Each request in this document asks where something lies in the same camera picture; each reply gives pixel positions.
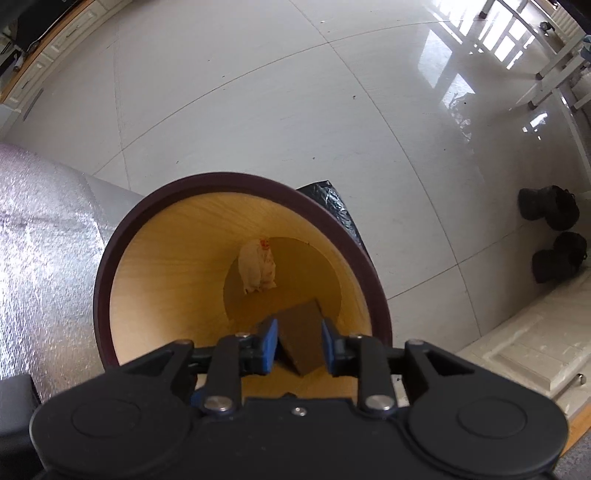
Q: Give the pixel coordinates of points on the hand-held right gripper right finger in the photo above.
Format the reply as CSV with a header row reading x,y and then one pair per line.
x,y
329,348

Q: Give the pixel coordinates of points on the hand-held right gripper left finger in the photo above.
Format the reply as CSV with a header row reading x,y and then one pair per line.
x,y
270,346

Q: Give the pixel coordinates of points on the large brown cardboard box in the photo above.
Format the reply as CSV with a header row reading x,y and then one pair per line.
x,y
300,337

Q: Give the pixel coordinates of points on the paper wrapper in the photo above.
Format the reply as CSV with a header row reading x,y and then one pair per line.
x,y
256,267

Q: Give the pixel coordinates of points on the round wooden bin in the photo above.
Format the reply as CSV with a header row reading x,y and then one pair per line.
x,y
175,277

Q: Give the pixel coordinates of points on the black plastic bag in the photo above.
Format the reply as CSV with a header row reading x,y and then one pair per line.
x,y
341,207

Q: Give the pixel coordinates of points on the white cabinet door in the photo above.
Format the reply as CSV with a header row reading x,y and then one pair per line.
x,y
526,341

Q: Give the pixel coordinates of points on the black boot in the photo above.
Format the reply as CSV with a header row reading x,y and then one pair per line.
x,y
558,258
549,207

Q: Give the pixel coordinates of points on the silver foil mat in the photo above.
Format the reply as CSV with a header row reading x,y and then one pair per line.
x,y
46,230

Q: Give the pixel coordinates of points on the white low cabinet, wooden top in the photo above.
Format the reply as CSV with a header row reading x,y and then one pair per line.
x,y
60,50

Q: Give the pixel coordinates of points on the black television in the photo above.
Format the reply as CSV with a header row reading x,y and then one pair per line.
x,y
41,23

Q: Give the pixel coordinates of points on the white table frame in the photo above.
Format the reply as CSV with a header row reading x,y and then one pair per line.
x,y
549,55

